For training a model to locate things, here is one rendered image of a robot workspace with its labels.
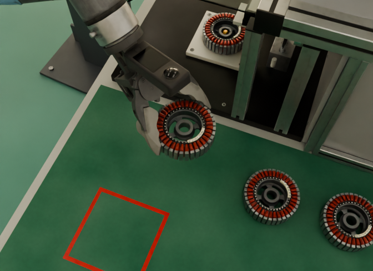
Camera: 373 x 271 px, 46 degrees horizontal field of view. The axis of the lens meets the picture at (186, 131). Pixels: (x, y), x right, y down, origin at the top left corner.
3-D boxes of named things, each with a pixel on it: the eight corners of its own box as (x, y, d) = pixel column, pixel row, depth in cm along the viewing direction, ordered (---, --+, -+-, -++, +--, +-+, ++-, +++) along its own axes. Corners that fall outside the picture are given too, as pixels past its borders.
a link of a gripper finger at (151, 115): (147, 150, 81) (144, 100, 79) (162, 156, 76) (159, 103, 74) (131, 152, 79) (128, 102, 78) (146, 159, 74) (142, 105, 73)
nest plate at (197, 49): (185, 55, 108) (185, 51, 107) (206, 13, 115) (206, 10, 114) (243, 73, 105) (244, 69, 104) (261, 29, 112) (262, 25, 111)
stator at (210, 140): (141, 133, 80) (139, 123, 77) (184, 98, 84) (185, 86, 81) (184, 174, 77) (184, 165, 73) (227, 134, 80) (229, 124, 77)
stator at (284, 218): (256, 233, 87) (258, 227, 84) (233, 184, 92) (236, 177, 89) (306, 215, 89) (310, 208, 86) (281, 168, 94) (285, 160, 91)
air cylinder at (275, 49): (266, 66, 106) (269, 51, 101) (273, 44, 109) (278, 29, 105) (286, 72, 105) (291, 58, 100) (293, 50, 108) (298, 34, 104)
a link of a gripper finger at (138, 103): (157, 127, 77) (154, 78, 75) (161, 129, 75) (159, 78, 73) (132, 131, 74) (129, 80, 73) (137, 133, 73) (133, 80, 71)
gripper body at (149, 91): (160, 80, 82) (125, 25, 77) (184, 83, 75) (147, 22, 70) (130, 105, 80) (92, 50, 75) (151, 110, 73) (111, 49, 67)
